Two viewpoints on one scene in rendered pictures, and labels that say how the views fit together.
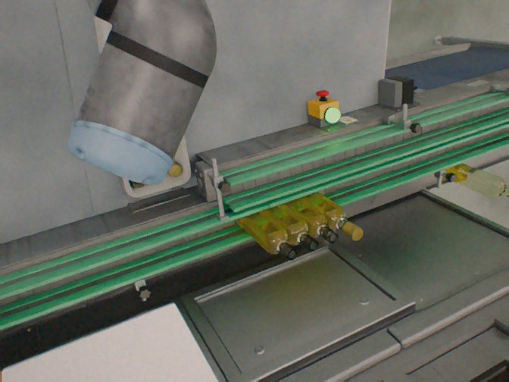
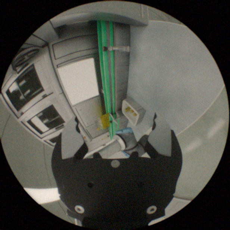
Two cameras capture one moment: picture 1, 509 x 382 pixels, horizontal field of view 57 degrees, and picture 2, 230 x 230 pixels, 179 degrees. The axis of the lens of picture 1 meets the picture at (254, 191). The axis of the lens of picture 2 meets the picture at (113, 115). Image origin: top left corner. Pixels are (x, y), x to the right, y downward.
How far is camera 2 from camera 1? 0.82 m
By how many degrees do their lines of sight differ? 39
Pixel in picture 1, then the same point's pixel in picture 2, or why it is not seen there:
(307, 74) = not seen: hidden behind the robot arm
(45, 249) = (118, 75)
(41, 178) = (139, 83)
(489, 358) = not seen: hidden behind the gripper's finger
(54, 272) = (107, 77)
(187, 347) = (84, 98)
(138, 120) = not seen: hidden behind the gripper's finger
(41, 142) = (147, 92)
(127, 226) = (117, 95)
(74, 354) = (90, 74)
